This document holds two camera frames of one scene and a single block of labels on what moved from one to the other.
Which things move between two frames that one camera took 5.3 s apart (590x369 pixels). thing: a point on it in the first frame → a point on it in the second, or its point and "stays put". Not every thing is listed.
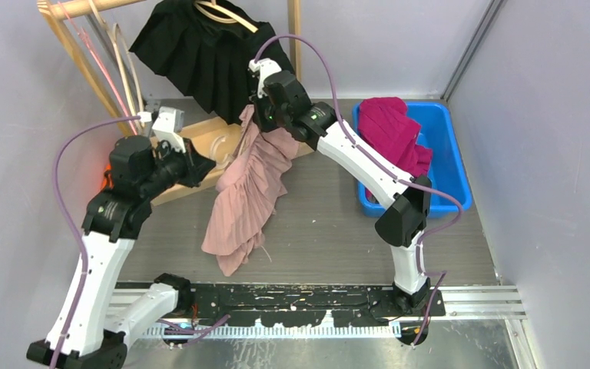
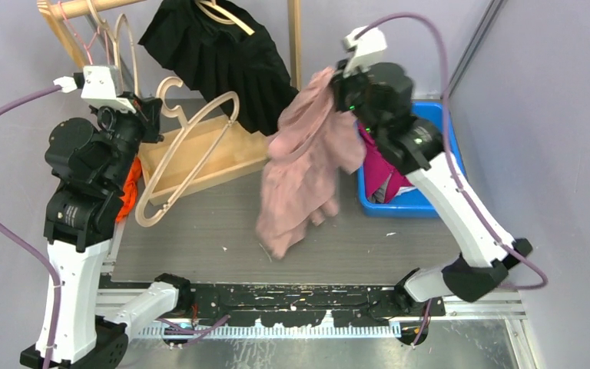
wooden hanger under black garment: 218,12 stays put
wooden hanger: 218,142 → 186,124
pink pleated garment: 248,191 → 313,145
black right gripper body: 270,118 → 349,94
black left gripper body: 174,167 → 146,125
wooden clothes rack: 219,140 stays put
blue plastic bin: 448,171 stays put
